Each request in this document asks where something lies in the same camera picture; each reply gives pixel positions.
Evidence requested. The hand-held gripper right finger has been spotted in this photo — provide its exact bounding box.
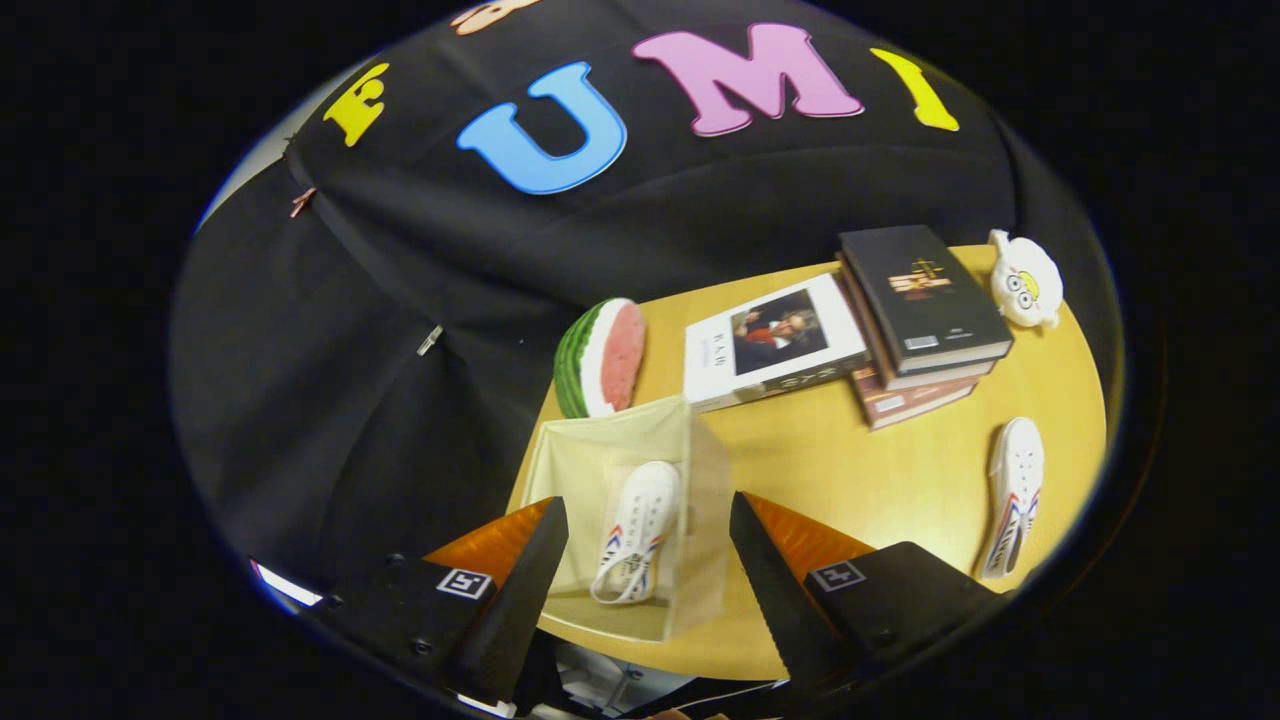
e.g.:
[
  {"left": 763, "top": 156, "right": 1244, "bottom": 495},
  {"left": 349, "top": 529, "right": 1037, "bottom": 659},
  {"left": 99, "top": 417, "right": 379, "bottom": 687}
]
[{"left": 728, "top": 491, "right": 1006, "bottom": 701}]

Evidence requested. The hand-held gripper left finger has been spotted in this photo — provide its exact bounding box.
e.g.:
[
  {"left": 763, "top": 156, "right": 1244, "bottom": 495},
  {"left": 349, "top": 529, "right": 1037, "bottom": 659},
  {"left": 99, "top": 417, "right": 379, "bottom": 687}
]
[{"left": 310, "top": 496, "right": 571, "bottom": 706}]

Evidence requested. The white canvas shoe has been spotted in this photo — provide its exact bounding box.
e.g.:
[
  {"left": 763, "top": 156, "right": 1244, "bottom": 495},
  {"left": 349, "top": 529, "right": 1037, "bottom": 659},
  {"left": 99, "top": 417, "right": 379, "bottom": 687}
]
[
  {"left": 590, "top": 460, "right": 683, "bottom": 606},
  {"left": 978, "top": 417, "right": 1046, "bottom": 581}
]

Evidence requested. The beige fabric storage box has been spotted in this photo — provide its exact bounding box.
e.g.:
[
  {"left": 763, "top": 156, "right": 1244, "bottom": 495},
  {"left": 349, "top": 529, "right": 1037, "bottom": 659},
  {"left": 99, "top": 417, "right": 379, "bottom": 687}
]
[{"left": 520, "top": 395, "right": 736, "bottom": 644}]

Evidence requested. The computer monitor screen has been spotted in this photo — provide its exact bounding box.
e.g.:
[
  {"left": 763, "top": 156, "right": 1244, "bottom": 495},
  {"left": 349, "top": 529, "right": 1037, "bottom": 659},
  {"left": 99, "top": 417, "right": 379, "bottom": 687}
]
[{"left": 250, "top": 560, "right": 323, "bottom": 608}]

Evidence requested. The brown cover book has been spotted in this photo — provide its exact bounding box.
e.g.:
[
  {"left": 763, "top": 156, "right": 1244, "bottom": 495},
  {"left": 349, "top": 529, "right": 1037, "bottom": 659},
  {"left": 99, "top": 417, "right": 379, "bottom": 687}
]
[{"left": 850, "top": 365, "right": 981, "bottom": 431}]

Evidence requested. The white book with portrait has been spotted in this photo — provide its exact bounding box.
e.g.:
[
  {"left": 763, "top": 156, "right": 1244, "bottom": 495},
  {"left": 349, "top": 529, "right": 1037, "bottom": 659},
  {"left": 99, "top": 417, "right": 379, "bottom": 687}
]
[{"left": 683, "top": 272, "right": 869, "bottom": 414}]

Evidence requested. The watermelon slice toy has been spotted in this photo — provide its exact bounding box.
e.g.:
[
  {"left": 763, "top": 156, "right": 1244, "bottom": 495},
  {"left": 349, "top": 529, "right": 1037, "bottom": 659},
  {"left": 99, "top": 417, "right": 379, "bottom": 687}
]
[{"left": 553, "top": 297, "right": 648, "bottom": 420}]

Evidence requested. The dark book with white pages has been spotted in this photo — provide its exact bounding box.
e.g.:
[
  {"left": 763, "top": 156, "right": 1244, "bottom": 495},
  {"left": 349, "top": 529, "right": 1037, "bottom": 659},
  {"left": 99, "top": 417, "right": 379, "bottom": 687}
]
[{"left": 840, "top": 265, "right": 999, "bottom": 393}]

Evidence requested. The black hardcover book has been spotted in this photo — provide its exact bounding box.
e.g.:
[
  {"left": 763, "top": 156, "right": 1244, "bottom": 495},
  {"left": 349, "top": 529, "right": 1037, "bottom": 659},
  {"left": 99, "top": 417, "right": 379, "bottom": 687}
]
[{"left": 837, "top": 224, "right": 1015, "bottom": 376}]

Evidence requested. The white plush toy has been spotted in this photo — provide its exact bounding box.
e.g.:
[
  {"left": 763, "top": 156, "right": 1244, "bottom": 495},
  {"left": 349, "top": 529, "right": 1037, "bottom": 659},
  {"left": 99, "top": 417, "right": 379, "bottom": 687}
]
[{"left": 988, "top": 229, "right": 1065, "bottom": 331}]

